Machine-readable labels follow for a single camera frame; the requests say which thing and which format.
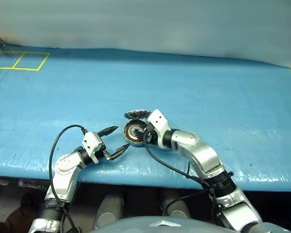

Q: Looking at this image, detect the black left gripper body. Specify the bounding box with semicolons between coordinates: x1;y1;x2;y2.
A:
97;134;113;162

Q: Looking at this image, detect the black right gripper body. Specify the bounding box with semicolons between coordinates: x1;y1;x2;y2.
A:
143;123;159;147

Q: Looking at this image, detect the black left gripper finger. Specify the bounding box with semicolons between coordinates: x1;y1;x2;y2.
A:
97;126;119;137
111;143;131;161

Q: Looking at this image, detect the round grey motor housing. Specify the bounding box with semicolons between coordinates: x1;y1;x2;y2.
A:
122;120;147;147

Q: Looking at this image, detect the silver spoked rotor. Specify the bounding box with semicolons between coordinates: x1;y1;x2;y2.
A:
123;108;151;120

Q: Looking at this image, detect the blue table cover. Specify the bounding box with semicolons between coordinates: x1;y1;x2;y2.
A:
0;42;291;193

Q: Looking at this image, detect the grey rounded shape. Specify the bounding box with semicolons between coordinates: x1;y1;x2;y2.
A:
93;195;125;230
160;190;193;219

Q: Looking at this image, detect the grey robot torso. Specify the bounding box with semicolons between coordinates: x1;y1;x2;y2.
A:
87;215;291;233

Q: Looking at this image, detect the dark brown object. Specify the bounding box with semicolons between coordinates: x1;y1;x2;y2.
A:
0;191;43;233

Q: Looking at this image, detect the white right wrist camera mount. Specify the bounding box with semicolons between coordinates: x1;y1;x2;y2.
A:
146;109;172;149

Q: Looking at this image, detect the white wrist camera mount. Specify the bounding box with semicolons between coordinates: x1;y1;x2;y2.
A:
83;132;104;164
146;109;172;149

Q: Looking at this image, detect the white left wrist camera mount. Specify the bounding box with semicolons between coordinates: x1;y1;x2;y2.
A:
83;132;104;164

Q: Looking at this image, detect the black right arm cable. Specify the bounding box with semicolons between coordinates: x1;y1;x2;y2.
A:
143;139;221;219

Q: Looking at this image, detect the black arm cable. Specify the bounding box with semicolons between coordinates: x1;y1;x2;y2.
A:
143;139;221;219
49;124;88;233

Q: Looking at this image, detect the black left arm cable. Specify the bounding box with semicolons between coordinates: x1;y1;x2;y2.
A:
49;124;88;233

